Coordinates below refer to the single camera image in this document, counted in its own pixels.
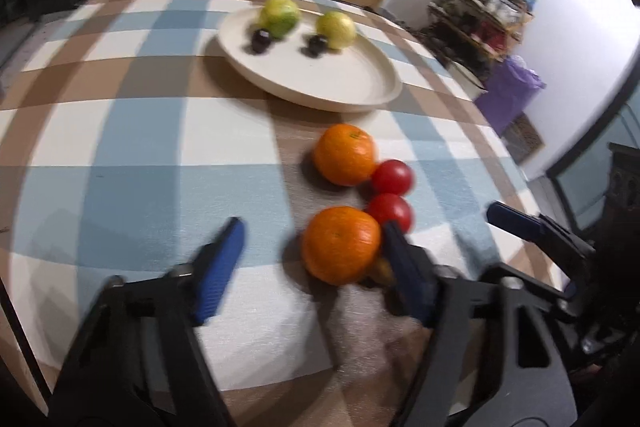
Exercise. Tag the checkered tablecloth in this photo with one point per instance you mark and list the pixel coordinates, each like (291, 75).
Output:
(127, 141)

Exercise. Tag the red tomato left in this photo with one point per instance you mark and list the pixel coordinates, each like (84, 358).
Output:
(391, 207)

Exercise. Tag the brown longan upper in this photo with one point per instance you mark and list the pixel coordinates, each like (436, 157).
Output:
(381, 273)

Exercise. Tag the green round fruit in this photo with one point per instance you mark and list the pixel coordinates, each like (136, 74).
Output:
(279, 17)

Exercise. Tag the cream round plate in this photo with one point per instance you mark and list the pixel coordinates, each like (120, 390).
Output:
(357, 79)

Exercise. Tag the yellow round fruit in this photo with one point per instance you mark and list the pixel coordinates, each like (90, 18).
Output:
(338, 29)

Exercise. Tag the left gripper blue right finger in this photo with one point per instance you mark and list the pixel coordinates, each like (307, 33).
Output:
(413, 271)

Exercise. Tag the red tomato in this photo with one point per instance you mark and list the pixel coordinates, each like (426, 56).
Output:
(391, 207)
(393, 177)

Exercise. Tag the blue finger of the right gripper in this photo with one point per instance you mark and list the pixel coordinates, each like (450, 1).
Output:
(514, 222)

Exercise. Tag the red tomato right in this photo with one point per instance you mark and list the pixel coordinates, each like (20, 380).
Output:
(393, 177)

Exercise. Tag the wooden shoe rack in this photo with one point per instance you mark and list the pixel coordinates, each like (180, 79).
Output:
(477, 33)

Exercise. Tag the dark plum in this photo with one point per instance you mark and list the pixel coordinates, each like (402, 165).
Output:
(261, 41)
(317, 45)

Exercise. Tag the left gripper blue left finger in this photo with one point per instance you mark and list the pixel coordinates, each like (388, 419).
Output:
(213, 268)

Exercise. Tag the purple bag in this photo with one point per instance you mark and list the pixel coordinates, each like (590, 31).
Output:
(509, 89)

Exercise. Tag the orange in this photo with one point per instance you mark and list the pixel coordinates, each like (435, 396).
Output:
(345, 155)
(340, 245)

